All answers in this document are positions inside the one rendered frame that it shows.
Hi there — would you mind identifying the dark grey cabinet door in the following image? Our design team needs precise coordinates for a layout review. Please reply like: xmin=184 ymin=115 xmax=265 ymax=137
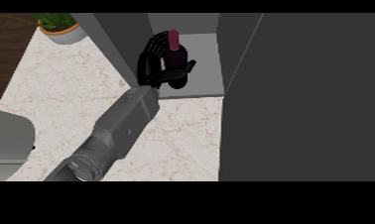
xmin=215 ymin=12 xmax=375 ymax=182

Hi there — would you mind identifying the pale grey rounded appliance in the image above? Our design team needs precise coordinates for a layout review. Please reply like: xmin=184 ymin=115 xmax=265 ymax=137
xmin=0 ymin=110 xmax=38 ymax=182

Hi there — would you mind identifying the dark wine bottle red neck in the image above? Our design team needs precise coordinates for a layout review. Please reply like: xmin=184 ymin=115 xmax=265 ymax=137
xmin=161 ymin=29 xmax=190 ymax=90

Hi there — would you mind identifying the grey cabinet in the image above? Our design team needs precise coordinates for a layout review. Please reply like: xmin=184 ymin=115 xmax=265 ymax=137
xmin=72 ymin=12 xmax=227 ymax=100

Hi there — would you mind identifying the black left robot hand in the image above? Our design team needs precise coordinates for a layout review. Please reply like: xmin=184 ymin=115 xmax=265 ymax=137
xmin=135 ymin=31 xmax=197 ymax=90

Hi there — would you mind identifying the green plant in white pot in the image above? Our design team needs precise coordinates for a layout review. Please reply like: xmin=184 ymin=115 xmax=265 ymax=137
xmin=0 ymin=12 xmax=90 ymax=46

